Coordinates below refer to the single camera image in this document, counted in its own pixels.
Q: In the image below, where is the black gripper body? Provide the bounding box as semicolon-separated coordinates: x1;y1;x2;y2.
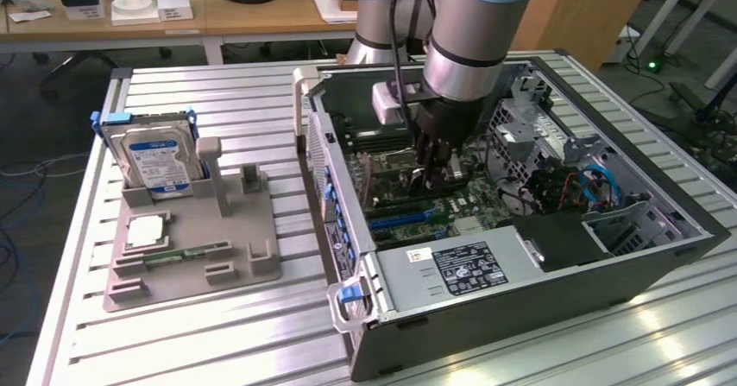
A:
410;92;483;146

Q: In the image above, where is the CPU socket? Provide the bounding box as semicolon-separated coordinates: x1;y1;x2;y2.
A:
380;149;418;167

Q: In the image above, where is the green motherboard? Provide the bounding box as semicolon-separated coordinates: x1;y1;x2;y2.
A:
343;126;520;251

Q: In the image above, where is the silver drive cage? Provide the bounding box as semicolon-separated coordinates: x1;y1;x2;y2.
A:
480;73;578;180

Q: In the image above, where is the blue expansion slot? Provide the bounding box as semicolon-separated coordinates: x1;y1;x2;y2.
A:
368;212;443;231

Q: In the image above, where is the grey power supply unit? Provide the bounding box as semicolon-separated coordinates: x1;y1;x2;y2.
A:
366;225;547;313

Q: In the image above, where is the white paper stack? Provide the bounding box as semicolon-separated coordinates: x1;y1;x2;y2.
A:
312;0;362;24

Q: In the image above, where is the wooden cabinet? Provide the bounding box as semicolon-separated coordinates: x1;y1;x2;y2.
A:
510;0;662;70

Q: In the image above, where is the silver disk bay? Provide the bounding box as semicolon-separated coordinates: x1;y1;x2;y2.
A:
580;199;687;257

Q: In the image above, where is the open black PC case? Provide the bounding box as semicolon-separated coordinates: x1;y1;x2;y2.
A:
292;48;734;383

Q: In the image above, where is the grey parts rack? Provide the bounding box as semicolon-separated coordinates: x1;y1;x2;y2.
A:
102;135;284;313

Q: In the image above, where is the hard disk blue label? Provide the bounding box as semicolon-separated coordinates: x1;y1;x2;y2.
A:
91;109;201;201

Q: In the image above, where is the green RAM stick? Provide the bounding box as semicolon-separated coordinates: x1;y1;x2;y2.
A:
143;245;224;266

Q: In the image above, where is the silver CPU chip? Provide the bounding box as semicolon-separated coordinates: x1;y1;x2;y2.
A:
126;217;166;247

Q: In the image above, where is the small white box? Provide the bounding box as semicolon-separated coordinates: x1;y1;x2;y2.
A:
157;0;193;22

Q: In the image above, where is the white round dish box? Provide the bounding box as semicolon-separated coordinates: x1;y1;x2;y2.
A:
110;0;162;28

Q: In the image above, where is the black chair base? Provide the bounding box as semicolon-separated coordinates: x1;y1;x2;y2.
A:
31;47;174;100

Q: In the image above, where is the white box black lid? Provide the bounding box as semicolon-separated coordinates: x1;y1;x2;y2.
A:
57;0;109;21

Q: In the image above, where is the wooden desk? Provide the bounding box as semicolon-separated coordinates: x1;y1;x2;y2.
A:
0;0;446;54

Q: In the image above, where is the white label card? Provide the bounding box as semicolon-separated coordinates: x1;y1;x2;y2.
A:
9;9;53;22

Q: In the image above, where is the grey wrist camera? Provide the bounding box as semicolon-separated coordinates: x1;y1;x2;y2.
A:
371;81;428;126

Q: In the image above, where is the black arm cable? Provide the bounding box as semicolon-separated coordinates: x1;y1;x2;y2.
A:
386;0;418;154

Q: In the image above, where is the blue wire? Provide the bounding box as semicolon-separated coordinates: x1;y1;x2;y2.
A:
579;168;623;212

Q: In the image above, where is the white table frame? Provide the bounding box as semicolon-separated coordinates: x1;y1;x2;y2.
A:
627;0;737;89

